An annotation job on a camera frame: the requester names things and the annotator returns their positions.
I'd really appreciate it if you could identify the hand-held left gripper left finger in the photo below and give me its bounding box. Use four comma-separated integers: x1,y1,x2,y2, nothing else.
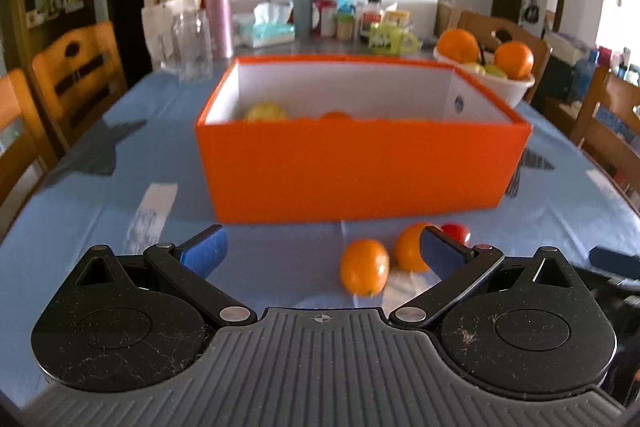
74,224,259,327

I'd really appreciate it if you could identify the white paper piece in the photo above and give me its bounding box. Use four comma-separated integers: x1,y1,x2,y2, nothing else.
125,182,179,254

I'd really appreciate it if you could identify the yellow box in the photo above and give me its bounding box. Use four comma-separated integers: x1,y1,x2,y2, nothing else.
382,9,414,28

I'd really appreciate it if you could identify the tissue pack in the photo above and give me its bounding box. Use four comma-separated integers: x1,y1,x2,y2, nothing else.
232,2,297,49

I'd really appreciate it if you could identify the green mug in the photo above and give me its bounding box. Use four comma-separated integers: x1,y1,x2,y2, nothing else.
368,23,419,56

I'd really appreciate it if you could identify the blue printed tablecloth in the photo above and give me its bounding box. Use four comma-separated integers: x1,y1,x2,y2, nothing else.
0,42,640,408

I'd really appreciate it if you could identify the yellow fruit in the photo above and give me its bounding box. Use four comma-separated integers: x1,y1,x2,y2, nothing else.
243,102,290,123

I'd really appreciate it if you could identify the white tote bag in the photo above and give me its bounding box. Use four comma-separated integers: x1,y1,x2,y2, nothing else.
141,0,202,64

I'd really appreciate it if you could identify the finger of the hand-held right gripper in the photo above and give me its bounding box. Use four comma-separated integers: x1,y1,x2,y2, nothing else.
589,246,640,281

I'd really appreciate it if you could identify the dark bottle with label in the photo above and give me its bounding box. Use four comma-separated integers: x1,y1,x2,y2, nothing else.
361,0,385,42

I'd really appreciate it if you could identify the orange cardboard box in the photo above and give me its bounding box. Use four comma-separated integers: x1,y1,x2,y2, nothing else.
194,54,534,226

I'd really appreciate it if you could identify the red and white canister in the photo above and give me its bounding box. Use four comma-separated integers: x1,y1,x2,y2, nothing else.
312,0,337,38

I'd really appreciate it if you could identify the wooden chair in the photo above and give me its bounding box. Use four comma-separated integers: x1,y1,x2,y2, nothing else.
457,10,554,104
0,68,59,208
570,67,640,188
31,21,129,148

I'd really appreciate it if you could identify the clear glass mug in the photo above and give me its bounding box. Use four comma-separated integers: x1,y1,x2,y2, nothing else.
160,9,215,83

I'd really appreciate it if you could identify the white bowl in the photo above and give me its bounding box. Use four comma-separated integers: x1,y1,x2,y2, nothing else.
432,46,536,104

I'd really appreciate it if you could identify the pink thermos bottle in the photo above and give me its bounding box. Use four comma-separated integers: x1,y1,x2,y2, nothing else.
202,0,235,60

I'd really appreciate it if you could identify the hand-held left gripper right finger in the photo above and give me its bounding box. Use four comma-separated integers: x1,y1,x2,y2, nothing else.
389,225,574,331

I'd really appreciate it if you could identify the small red fruit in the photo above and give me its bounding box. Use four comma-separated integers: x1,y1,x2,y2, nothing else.
440,222,472,246

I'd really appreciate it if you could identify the blue water bottle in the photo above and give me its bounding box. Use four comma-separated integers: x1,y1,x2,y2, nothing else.
572,52,601,104

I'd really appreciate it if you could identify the grey bottle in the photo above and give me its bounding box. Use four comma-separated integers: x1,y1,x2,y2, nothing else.
292,0,315,40

